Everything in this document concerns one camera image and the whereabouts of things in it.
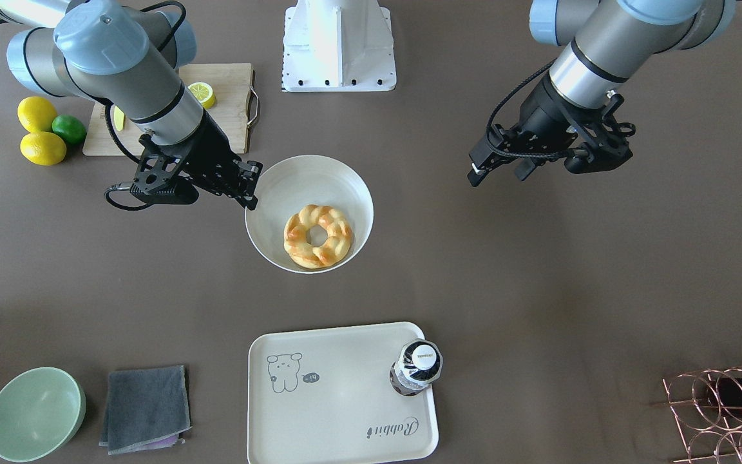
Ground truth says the white plate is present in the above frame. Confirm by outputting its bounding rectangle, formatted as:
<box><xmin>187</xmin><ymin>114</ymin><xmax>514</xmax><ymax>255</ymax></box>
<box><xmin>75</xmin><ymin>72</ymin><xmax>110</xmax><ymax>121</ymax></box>
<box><xmin>245</xmin><ymin>155</ymin><xmax>374</xmax><ymax>274</ymax></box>

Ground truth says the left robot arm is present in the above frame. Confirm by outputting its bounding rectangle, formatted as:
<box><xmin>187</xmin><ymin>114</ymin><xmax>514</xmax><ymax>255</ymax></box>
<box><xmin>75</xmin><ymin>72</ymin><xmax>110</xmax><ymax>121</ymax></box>
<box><xmin>468</xmin><ymin>1</ymin><xmax>736</xmax><ymax>187</ymax></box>

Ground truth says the yellow lemon far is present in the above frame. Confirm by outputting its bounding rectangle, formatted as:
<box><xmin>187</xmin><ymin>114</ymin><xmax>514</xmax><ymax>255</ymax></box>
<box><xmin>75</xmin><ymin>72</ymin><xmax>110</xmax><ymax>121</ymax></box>
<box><xmin>17</xmin><ymin>96</ymin><xmax>58</xmax><ymax>133</ymax></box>

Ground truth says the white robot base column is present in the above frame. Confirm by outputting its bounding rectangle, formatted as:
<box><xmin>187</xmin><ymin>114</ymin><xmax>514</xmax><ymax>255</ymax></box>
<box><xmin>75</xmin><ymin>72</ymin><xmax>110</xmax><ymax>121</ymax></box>
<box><xmin>281</xmin><ymin>1</ymin><xmax>397</xmax><ymax>92</ymax></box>

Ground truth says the mint green bowl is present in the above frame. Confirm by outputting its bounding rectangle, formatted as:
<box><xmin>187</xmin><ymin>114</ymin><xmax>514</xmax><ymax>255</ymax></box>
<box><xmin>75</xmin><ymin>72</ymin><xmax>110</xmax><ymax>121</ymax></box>
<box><xmin>0</xmin><ymin>367</ymin><xmax>86</xmax><ymax>462</ymax></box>

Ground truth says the twisted glazed donut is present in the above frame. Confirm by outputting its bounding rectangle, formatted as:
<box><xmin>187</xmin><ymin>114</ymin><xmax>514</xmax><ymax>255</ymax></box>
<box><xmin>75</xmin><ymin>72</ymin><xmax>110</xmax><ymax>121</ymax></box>
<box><xmin>283</xmin><ymin>204</ymin><xmax>354</xmax><ymax>270</ymax></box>

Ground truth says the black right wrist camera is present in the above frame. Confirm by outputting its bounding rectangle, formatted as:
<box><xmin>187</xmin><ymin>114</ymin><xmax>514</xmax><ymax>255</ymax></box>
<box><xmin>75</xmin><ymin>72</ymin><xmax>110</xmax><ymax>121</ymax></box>
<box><xmin>129</xmin><ymin>177</ymin><xmax>198</xmax><ymax>205</ymax></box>

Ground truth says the cream rabbit tray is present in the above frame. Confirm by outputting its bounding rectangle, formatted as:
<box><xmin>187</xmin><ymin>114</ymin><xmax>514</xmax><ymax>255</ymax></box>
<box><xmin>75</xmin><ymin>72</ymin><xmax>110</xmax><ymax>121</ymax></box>
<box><xmin>247</xmin><ymin>321</ymin><xmax>439</xmax><ymax>463</ymax></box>

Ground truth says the green lime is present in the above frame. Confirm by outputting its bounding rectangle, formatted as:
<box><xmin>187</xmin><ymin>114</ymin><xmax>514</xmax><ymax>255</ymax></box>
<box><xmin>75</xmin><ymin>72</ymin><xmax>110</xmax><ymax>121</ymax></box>
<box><xmin>51</xmin><ymin>114</ymin><xmax>88</xmax><ymax>145</ymax></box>

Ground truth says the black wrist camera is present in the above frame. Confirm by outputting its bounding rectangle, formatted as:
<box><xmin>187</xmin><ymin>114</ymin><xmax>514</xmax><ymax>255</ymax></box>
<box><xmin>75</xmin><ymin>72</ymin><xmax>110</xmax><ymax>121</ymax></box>
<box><xmin>129</xmin><ymin>177</ymin><xmax>198</xmax><ymax>205</ymax></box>
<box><xmin>564</xmin><ymin>144</ymin><xmax>633</xmax><ymax>174</ymax></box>

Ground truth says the half lemon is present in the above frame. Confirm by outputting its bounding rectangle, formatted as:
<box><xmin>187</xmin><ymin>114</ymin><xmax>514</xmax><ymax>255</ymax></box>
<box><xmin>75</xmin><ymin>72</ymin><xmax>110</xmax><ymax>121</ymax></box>
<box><xmin>187</xmin><ymin>82</ymin><xmax>217</xmax><ymax>109</ymax></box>

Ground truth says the copper wire bottle rack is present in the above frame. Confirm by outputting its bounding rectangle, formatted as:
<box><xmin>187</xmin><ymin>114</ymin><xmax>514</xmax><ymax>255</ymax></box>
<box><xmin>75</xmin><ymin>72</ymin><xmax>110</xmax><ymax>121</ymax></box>
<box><xmin>662</xmin><ymin>366</ymin><xmax>742</xmax><ymax>463</ymax></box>

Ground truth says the yellow lemon near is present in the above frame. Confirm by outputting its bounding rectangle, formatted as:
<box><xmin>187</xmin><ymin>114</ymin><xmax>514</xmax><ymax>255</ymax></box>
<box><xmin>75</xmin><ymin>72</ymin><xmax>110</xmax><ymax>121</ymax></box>
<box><xmin>20</xmin><ymin>131</ymin><xmax>67</xmax><ymax>166</ymax></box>

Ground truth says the wooden cutting board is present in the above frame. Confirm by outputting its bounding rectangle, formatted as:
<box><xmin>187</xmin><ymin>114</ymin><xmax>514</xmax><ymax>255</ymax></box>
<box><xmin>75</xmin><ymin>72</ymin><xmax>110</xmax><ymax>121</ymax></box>
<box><xmin>82</xmin><ymin>63</ymin><xmax>259</xmax><ymax>157</ymax></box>

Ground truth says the grey folded cloth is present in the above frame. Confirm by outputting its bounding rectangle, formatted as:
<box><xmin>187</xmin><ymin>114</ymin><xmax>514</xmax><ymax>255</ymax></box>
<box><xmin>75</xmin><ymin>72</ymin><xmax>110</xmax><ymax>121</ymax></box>
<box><xmin>99</xmin><ymin>365</ymin><xmax>192</xmax><ymax>455</ymax></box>

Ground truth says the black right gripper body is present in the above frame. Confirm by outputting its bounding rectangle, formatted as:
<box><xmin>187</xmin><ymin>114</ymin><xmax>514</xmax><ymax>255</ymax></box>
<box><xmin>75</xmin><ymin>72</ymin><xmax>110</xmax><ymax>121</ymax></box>
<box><xmin>133</xmin><ymin>119</ymin><xmax>241</xmax><ymax>197</ymax></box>

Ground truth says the tea bottle on tray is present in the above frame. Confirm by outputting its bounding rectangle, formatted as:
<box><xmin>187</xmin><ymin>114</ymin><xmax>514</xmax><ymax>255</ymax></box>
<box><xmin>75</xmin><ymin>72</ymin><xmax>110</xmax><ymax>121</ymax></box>
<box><xmin>389</xmin><ymin>340</ymin><xmax>442</xmax><ymax>396</ymax></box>

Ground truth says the yellow plastic knife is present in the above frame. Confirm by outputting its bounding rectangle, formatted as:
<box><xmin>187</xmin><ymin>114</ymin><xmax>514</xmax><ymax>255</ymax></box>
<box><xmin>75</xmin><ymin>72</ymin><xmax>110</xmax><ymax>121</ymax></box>
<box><xmin>111</xmin><ymin>105</ymin><xmax>126</xmax><ymax>131</ymax></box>

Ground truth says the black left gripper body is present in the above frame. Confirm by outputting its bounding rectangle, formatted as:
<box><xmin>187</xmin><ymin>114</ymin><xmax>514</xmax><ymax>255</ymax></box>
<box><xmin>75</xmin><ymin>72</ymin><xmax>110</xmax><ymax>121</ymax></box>
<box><xmin>501</xmin><ymin>77</ymin><xmax>636</xmax><ymax>181</ymax></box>

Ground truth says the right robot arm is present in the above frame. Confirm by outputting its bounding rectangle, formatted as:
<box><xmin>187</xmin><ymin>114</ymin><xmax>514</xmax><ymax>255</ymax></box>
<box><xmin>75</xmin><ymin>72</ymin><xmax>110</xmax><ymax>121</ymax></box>
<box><xmin>0</xmin><ymin>1</ymin><xmax>263</xmax><ymax>209</ymax></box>

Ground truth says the yellow lemon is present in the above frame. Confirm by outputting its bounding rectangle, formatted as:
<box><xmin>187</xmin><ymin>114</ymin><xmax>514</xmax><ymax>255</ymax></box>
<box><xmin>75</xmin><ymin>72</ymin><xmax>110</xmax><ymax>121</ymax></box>
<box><xmin>20</xmin><ymin>131</ymin><xmax>67</xmax><ymax>166</ymax></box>
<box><xmin>17</xmin><ymin>96</ymin><xmax>58</xmax><ymax>133</ymax></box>

